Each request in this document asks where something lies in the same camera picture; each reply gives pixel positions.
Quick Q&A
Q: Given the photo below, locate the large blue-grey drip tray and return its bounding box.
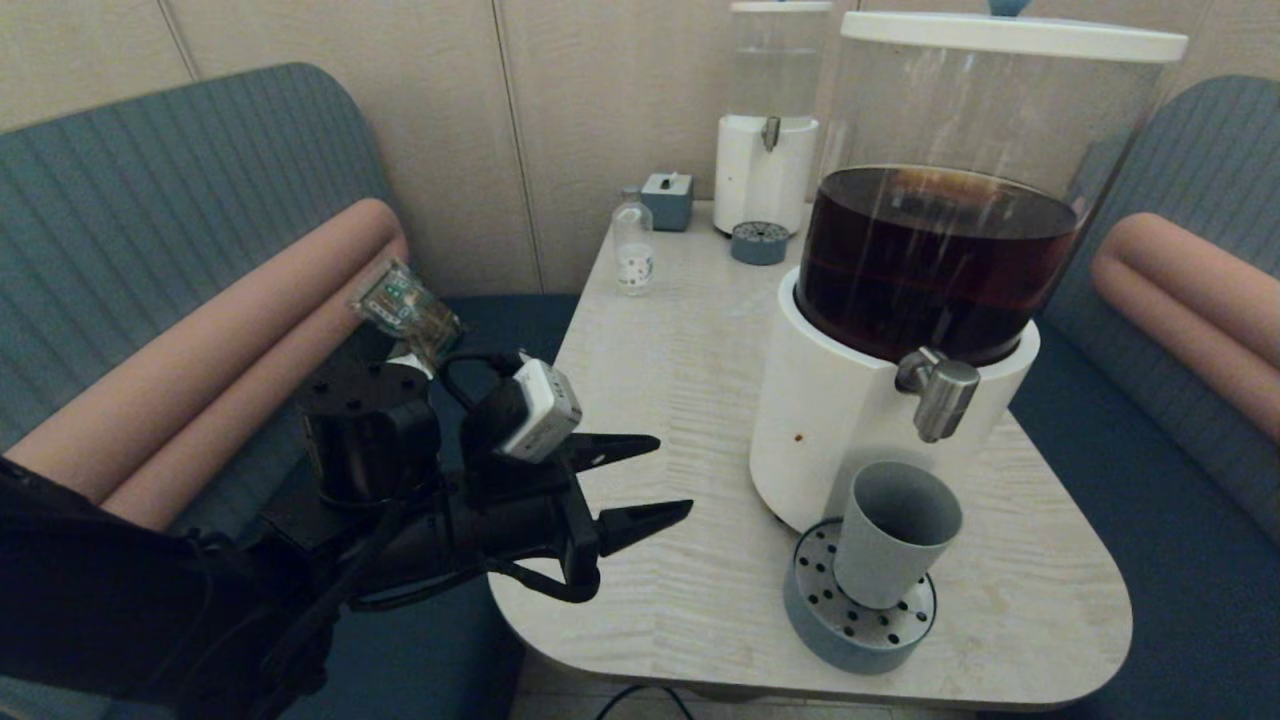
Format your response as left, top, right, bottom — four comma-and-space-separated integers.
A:
783, 517, 939, 674

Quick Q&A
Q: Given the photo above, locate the pink bolster cushion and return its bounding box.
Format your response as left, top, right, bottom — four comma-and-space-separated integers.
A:
0, 198, 409, 531
1090, 212, 1280, 443

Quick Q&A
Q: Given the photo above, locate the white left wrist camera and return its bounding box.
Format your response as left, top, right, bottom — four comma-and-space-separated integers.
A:
500, 357, 583, 464

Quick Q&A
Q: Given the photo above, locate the small white water dispenser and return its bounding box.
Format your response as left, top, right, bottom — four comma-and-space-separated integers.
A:
714, 0, 836, 238

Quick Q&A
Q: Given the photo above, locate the large white tea dispenser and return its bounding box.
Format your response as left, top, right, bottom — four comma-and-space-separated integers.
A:
749, 0, 1189, 537

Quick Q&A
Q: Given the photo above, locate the blue-grey tissue box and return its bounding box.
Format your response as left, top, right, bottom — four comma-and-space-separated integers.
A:
640, 172, 694, 233

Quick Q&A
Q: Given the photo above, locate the teal upholstered bench sofa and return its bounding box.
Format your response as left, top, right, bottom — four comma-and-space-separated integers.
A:
1000, 75, 1280, 720
0, 62, 583, 720

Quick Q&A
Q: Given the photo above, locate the black floor cable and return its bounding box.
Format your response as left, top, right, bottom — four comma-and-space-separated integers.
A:
598, 684, 693, 720

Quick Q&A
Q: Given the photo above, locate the transparent snack packet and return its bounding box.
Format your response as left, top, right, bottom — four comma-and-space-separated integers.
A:
350, 258, 463, 369

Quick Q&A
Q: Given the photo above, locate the small blue-grey drip tray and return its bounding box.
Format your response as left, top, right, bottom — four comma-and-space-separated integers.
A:
731, 220, 792, 266

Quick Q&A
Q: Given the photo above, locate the clear plastic bottle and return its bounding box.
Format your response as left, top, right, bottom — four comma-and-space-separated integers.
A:
612, 188, 656, 296

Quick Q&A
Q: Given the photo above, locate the grey plastic cup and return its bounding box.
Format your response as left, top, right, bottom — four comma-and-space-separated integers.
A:
833, 461, 964, 609

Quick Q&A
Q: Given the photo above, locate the silver dispenser tap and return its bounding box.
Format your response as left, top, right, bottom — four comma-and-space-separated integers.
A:
895, 346, 982, 444

